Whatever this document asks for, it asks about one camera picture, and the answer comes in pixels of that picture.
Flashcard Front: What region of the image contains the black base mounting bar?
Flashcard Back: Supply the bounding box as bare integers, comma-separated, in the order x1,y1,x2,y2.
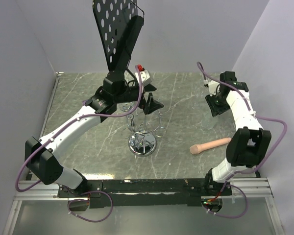
57,178,232,209

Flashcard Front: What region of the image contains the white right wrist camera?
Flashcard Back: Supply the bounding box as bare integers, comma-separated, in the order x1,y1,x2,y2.
204,79,220,96

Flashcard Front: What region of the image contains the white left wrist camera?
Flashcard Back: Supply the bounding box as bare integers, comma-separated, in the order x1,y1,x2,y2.
135,64,153,87

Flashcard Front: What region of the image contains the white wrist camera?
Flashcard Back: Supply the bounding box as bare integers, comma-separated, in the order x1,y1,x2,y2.
135,64,153,87
204,79,220,96

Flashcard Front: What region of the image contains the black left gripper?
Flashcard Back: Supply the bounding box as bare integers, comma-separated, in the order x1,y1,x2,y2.
114,83,164,114

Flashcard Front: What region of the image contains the clear wine glass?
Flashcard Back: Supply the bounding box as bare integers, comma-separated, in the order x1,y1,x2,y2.
119,102,134,112
190,85,208,109
201,113,218,130

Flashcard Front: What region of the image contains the black music stand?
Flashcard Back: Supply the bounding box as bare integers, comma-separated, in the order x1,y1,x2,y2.
92,0,145,77

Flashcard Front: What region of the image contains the chrome wine glass rack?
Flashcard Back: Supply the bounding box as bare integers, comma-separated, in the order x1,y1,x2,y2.
123,110,167,157

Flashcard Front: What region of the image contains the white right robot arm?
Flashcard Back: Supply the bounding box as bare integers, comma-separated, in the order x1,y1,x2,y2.
204,71,271,195

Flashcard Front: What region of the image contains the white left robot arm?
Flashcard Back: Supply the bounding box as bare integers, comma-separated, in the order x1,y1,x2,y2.
25,70,164,197

